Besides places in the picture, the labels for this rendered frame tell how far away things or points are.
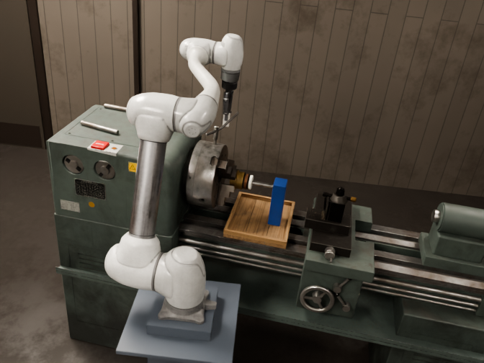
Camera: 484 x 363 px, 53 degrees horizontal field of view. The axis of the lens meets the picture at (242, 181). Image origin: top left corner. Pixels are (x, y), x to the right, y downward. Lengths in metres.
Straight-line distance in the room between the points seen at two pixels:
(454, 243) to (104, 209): 1.60
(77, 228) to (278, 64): 2.41
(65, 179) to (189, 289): 0.83
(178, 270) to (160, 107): 0.60
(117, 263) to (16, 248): 1.89
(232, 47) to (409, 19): 2.28
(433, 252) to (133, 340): 1.37
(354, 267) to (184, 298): 0.75
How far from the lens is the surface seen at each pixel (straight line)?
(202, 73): 2.07
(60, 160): 2.30
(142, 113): 1.81
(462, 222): 2.34
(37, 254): 3.66
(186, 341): 1.99
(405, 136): 4.60
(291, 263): 2.34
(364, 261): 2.21
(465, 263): 2.43
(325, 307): 2.32
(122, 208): 2.29
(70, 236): 2.53
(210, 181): 2.18
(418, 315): 2.43
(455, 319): 2.49
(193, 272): 1.84
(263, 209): 2.48
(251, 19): 4.14
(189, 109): 1.77
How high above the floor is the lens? 2.25
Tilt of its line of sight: 30 degrees down
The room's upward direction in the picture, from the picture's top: 6 degrees clockwise
